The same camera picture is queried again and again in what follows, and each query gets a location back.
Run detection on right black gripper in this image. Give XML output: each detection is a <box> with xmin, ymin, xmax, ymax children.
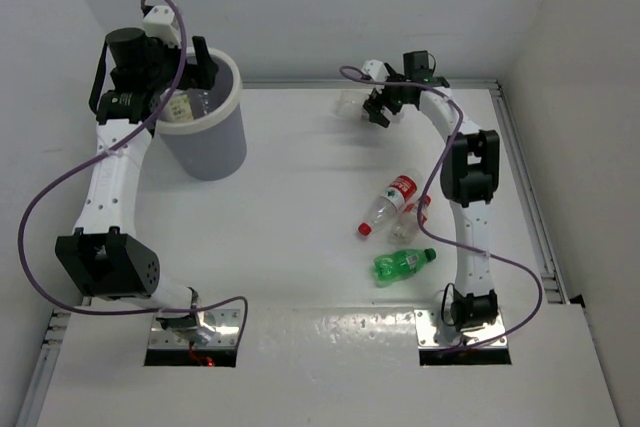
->
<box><xmin>364</xmin><ymin>65</ymin><xmax>411</xmax><ymax>127</ymax></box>

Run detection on clear bottle white cap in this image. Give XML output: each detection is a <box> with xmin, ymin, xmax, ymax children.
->
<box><xmin>159</xmin><ymin>88</ymin><xmax>214</xmax><ymax>123</ymax></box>

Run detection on clear bottle red-white label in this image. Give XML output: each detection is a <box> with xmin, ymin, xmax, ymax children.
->
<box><xmin>357</xmin><ymin>168</ymin><xmax>423</xmax><ymax>238</ymax></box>

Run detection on small clear red-label bottle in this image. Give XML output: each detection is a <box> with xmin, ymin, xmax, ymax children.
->
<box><xmin>388</xmin><ymin>195</ymin><xmax>431</xmax><ymax>246</ymax></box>

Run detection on green plastic bottle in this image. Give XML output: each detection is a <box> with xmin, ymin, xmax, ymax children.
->
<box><xmin>372</xmin><ymin>248</ymin><xmax>437</xmax><ymax>286</ymax></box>

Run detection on large clear blue-label bottle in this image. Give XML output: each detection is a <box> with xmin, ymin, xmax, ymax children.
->
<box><xmin>333</xmin><ymin>90</ymin><xmax>370</xmax><ymax>121</ymax></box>

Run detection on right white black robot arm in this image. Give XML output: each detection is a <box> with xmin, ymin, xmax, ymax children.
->
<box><xmin>362</xmin><ymin>51</ymin><xmax>500</xmax><ymax>332</ymax></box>

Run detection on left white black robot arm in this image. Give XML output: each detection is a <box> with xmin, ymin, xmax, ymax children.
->
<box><xmin>55</xmin><ymin>27</ymin><xmax>216</xmax><ymax>347</ymax></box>

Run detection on grey bin white rim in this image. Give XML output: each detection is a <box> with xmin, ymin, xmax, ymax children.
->
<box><xmin>155</xmin><ymin>48</ymin><xmax>247</xmax><ymax>181</ymax></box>

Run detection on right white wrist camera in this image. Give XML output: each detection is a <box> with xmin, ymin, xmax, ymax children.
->
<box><xmin>362</xmin><ymin>60</ymin><xmax>389</xmax><ymax>82</ymax></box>

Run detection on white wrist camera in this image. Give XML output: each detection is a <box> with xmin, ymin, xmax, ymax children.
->
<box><xmin>142</xmin><ymin>5</ymin><xmax>181</xmax><ymax>48</ymax></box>
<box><xmin>362</xmin><ymin>60</ymin><xmax>389</xmax><ymax>82</ymax></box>

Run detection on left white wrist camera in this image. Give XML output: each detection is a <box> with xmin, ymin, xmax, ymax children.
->
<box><xmin>142</xmin><ymin>5</ymin><xmax>181</xmax><ymax>48</ymax></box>

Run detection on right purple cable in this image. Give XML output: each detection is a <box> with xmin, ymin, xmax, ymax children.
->
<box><xmin>339</xmin><ymin>64</ymin><xmax>544</xmax><ymax>352</ymax></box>

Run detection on purple cable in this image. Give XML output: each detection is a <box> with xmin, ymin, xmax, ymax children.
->
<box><xmin>17</xmin><ymin>0</ymin><xmax>250</xmax><ymax>317</ymax></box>
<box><xmin>339</xmin><ymin>64</ymin><xmax>544</xmax><ymax>352</ymax></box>

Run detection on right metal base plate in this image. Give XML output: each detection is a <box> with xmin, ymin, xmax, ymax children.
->
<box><xmin>414</xmin><ymin>308</ymin><xmax>508</xmax><ymax>352</ymax></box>

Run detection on metal base plate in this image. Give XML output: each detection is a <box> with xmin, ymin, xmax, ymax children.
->
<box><xmin>414</xmin><ymin>308</ymin><xmax>508</xmax><ymax>352</ymax></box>
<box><xmin>148</xmin><ymin>308</ymin><xmax>240</xmax><ymax>350</ymax></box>

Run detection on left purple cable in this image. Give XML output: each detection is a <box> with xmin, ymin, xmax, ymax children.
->
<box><xmin>17</xmin><ymin>0</ymin><xmax>250</xmax><ymax>317</ymax></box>

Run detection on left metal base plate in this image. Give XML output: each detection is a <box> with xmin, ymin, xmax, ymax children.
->
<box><xmin>148</xmin><ymin>308</ymin><xmax>240</xmax><ymax>350</ymax></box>

